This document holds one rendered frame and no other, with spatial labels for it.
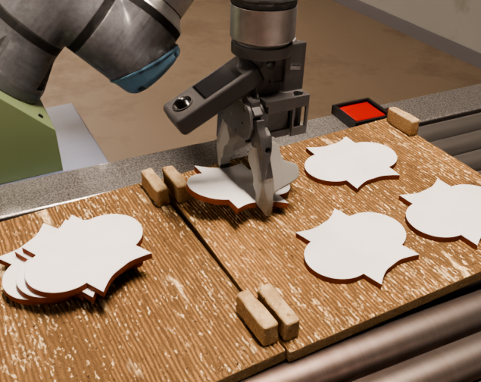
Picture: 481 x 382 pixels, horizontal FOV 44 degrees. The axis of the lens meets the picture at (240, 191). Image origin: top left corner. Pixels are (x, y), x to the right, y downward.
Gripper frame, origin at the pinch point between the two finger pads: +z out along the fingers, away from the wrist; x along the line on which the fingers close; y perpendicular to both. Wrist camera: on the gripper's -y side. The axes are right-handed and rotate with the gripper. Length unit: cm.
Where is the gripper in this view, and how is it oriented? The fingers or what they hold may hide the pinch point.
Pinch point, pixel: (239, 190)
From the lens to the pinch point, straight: 78.8
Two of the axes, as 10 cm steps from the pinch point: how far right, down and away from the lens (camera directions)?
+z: -0.3, 8.5, 5.3
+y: 8.8, -2.2, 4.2
